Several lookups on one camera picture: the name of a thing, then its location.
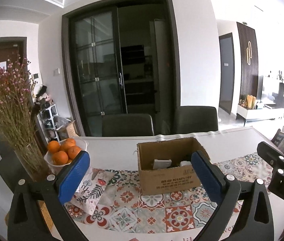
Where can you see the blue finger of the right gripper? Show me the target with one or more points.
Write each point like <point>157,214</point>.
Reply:
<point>269,154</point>

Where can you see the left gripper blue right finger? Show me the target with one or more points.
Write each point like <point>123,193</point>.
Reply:
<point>211,178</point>

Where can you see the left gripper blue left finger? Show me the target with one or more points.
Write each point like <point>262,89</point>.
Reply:
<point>71,175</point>

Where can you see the white card reader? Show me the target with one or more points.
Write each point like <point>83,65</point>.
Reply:
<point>161,164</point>

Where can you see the white fruit basket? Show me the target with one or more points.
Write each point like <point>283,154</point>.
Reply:
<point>64,146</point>

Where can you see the orange fruit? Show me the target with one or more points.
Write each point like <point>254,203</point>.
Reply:
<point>73,152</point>
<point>53,146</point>
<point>60,158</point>

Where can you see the floral fabric tissue pouch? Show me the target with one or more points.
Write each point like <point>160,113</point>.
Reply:
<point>90,189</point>

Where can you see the white square charger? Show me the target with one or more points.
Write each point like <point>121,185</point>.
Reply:
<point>185,163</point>

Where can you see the white tv console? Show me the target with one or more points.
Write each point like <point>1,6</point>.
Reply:
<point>265,113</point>

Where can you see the glass vase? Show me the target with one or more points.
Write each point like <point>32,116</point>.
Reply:
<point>33,162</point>

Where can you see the brown cardboard box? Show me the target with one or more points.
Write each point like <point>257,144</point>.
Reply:
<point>173,179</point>

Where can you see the patterned tablecloth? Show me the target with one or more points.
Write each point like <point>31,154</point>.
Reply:
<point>123,208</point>

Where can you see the white shoe shelf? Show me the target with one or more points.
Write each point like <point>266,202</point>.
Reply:
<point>47,116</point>

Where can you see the right dark chair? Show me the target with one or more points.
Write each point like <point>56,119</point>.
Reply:
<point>195,119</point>

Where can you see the dark chair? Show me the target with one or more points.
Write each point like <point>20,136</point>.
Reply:
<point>127,125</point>
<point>195,119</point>

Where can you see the left dark chair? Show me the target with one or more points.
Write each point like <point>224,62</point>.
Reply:
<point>127,125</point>

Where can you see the dried pink flowers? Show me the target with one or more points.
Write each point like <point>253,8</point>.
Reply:
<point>16,122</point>

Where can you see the dark glass door cabinet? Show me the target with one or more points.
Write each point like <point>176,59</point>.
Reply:
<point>120,58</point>

